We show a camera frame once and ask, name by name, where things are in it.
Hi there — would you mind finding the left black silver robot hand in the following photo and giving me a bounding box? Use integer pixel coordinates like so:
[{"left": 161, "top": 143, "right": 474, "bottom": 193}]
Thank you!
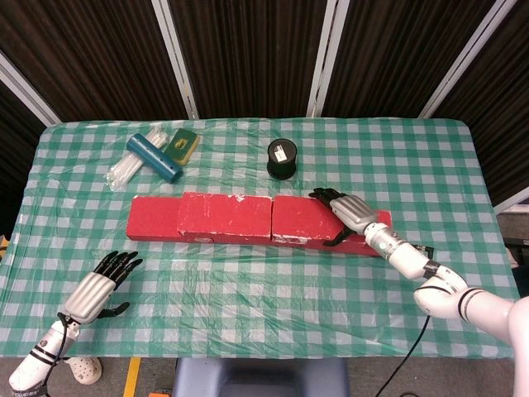
[{"left": 61, "top": 250, "right": 145, "bottom": 326}]

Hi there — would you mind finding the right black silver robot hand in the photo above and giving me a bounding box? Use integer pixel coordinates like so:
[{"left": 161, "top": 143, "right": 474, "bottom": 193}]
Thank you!
[{"left": 309, "top": 188, "right": 379, "bottom": 248}]

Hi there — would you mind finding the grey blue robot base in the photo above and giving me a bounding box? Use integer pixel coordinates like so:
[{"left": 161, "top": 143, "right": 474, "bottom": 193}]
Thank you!
[{"left": 171, "top": 357, "right": 350, "bottom": 397}]

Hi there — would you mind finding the white clog shoe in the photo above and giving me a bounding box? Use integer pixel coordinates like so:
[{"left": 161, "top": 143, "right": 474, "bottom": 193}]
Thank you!
[{"left": 64, "top": 356, "right": 103, "bottom": 386}]

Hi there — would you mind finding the dark green mesh cup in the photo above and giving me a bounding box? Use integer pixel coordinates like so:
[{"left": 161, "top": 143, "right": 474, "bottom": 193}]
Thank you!
[{"left": 266, "top": 138, "right": 298, "bottom": 180}]

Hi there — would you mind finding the yellow floor tape strip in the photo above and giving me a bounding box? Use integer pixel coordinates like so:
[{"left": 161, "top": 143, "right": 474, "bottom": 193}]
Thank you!
[{"left": 122, "top": 357, "right": 142, "bottom": 397}]

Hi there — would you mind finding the green white checkered tablecloth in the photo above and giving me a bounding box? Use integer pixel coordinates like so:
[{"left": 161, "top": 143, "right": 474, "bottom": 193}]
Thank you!
[{"left": 0, "top": 117, "right": 529, "bottom": 360}]

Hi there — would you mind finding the bundle of clear straws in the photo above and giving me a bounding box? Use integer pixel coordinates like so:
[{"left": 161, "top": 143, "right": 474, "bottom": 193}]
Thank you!
[{"left": 105, "top": 127, "right": 169, "bottom": 192}]

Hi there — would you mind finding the blue cylindrical tube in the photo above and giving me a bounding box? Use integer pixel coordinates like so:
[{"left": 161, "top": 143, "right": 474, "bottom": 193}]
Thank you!
[{"left": 126, "top": 132, "right": 183, "bottom": 183}]

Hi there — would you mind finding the green yellow sponge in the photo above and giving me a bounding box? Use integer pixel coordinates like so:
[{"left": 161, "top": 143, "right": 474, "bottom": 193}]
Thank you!
[{"left": 164, "top": 128, "right": 201, "bottom": 165}]

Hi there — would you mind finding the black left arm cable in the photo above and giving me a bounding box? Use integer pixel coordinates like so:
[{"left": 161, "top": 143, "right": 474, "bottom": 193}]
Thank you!
[{"left": 41, "top": 313, "right": 71, "bottom": 397}]

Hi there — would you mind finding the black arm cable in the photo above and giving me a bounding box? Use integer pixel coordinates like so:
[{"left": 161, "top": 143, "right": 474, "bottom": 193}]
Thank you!
[
  {"left": 374, "top": 243, "right": 436, "bottom": 397},
  {"left": 41, "top": 313, "right": 71, "bottom": 397}
]

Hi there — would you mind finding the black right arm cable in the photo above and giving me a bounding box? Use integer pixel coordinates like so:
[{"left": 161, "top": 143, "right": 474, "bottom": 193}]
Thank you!
[{"left": 374, "top": 243, "right": 436, "bottom": 397}]

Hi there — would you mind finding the white partition frame post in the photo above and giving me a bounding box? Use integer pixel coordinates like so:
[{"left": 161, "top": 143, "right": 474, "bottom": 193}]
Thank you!
[
  {"left": 0, "top": 53, "right": 61, "bottom": 125},
  {"left": 417, "top": 0, "right": 510, "bottom": 120},
  {"left": 150, "top": 0, "right": 200, "bottom": 120},
  {"left": 307, "top": 0, "right": 350, "bottom": 119},
  {"left": 493, "top": 185, "right": 529, "bottom": 214}
]

